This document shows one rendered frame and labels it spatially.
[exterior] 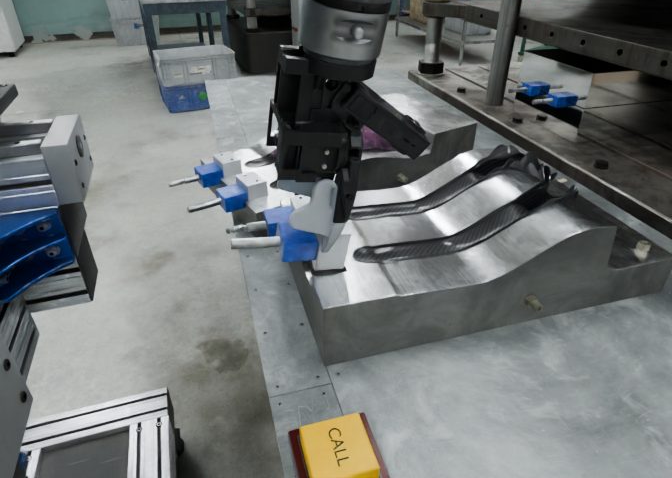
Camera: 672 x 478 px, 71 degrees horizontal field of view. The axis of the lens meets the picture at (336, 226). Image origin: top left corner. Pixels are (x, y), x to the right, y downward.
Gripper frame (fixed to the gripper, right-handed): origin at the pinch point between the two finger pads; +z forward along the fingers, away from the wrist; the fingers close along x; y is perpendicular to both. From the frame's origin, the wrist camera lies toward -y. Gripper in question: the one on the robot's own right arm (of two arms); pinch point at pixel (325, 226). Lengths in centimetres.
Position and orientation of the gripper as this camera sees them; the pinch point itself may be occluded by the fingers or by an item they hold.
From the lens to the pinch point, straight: 55.1
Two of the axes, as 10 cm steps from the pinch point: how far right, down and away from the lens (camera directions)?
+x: 2.7, 6.1, -7.4
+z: -1.7, 7.9, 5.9
